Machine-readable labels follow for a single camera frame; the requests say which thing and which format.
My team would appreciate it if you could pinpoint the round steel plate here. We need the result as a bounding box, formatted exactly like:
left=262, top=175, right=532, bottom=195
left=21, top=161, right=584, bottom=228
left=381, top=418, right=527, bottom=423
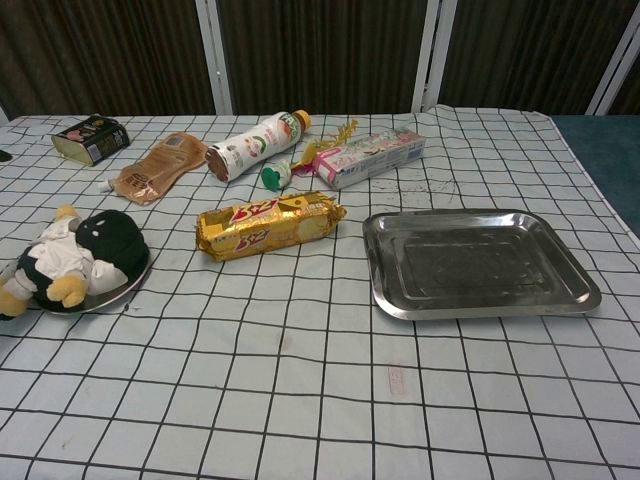
left=29, top=249, right=151, bottom=315

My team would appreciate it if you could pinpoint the pink floral box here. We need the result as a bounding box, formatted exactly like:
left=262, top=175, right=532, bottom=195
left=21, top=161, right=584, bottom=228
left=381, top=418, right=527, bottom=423
left=313, top=127, right=427, bottom=190

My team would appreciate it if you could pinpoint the gold biscuit packet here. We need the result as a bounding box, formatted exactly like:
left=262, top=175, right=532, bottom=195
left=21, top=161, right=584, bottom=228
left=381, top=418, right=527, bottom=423
left=194, top=191, right=347, bottom=262

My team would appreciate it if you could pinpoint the black plush doll white coat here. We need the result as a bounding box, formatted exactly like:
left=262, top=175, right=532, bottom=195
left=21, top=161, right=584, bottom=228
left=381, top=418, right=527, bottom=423
left=0, top=203, right=150, bottom=321

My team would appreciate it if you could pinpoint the white drink bottle yellow cap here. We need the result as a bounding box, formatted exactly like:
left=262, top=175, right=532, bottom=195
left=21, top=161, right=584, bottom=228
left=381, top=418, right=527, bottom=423
left=206, top=108, right=312, bottom=184

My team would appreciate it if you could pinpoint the white checked tablecloth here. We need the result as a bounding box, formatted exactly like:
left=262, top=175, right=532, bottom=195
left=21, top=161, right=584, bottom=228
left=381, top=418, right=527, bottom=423
left=0, top=104, right=640, bottom=480

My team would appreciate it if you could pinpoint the black tin can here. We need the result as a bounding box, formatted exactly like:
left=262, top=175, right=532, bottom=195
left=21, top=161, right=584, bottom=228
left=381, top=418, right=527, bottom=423
left=51, top=114, right=131, bottom=166

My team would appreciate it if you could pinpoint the dark partition panel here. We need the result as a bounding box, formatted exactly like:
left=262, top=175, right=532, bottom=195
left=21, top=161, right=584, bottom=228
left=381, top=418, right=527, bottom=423
left=204, top=0, right=444, bottom=116
left=0, top=0, right=229, bottom=124
left=607, top=24, right=640, bottom=117
left=424, top=0, right=634, bottom=117

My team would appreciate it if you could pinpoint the rectangular steel tray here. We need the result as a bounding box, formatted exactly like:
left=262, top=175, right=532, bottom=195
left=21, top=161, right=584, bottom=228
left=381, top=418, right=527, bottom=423
left=362, top=208, right=602, bottom=321

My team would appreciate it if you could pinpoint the brown spout pouch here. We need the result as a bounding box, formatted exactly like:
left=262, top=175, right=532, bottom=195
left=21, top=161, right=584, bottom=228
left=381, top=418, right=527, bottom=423
left=97, top=131, right=210, bottom=206

